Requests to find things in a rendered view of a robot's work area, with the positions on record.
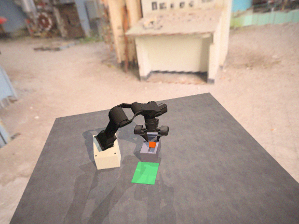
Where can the orange l-shaped part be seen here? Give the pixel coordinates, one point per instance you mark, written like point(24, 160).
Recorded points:
point(152, 144)

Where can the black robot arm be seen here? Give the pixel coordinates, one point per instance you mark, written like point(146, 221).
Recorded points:
point(118, 119)

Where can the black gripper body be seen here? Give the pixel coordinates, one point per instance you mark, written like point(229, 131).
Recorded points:
point(151, 127)

